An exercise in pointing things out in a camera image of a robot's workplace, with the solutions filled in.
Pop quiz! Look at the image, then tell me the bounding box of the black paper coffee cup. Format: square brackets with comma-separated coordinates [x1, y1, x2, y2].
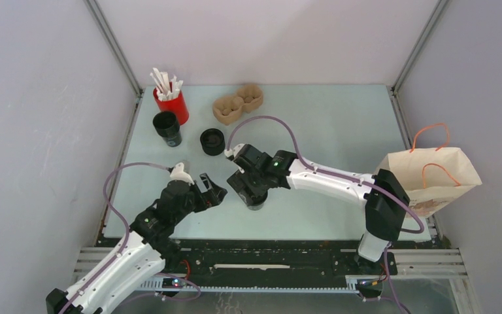
[247, 198, 266, 211]

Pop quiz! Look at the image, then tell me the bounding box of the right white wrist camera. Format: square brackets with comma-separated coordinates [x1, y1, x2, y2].
[224, 143, 248, 173]

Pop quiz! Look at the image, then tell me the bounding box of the stack of black cups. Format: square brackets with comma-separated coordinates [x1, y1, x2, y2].
[152, 111, 182, 147]

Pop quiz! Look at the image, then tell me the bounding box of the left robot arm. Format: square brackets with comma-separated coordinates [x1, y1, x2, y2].
[46, 173, 227, 313]

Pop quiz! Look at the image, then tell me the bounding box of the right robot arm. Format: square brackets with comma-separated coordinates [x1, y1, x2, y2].
[224, 144, 410, 273]

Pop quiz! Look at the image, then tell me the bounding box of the red cylindrical holder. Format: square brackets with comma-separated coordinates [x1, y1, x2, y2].
[153, 88, 190, 125]

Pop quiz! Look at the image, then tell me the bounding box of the brown pulp cup carrier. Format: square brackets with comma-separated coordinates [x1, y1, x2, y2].
[212, 84, 264, 126]

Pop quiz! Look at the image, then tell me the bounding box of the beige paper bag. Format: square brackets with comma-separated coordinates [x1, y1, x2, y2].
[375, 123, 482, 218]

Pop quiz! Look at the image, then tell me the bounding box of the stack of black lids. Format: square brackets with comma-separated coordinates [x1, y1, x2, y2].
[199, 128, 226, 156]

